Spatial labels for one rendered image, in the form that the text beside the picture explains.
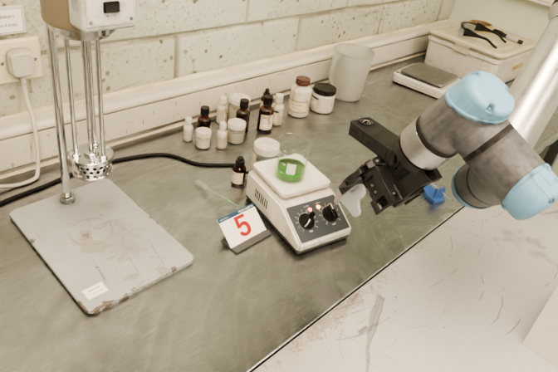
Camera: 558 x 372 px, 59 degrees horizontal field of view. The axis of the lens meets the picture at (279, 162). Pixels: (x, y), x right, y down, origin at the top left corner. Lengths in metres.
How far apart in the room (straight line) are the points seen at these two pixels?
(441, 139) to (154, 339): 0.50
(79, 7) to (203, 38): 0.66
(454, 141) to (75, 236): 0.65
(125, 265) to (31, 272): 0.15
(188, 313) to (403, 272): 0.40
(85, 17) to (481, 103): 0.50
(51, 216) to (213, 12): 0.63
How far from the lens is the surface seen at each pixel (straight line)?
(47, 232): 0.97
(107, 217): 0.98
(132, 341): 0.79
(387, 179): 0.80
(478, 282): 1.03
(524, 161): 0.69
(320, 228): 0.95
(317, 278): 0.91
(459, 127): 0.68
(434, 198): 1.19
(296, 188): 0.96
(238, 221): 0.95
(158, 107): 1.24
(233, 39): 1.37
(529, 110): 0.85
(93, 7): 0.68
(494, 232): 1.18
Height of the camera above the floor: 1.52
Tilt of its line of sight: 32 degrees down
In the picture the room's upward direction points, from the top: 9 degrees clockwise
